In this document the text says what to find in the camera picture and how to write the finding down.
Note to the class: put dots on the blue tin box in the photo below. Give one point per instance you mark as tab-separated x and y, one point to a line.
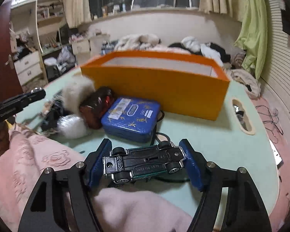
133	119

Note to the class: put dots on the black toy car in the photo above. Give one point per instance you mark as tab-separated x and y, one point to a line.
127	165

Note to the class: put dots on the cream knit sweater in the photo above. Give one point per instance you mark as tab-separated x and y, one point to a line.
137	42

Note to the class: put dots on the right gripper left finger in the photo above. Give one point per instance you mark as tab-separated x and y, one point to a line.
63	196

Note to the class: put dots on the black lace doll dress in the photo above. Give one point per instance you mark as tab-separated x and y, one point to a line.
55	113

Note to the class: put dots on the green hanging garment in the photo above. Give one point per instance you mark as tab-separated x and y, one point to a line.
253	37

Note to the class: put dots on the white fur pompom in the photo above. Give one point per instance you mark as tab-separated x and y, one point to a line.
73	125

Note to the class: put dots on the orange cardboard box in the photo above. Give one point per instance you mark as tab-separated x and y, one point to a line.
189	85

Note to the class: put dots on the dark red pouch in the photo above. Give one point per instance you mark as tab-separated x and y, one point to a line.
93	108

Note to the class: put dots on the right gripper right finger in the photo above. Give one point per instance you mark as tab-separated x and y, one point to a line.
229	195

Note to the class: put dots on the white drawer cabinet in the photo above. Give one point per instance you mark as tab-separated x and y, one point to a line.
28	67

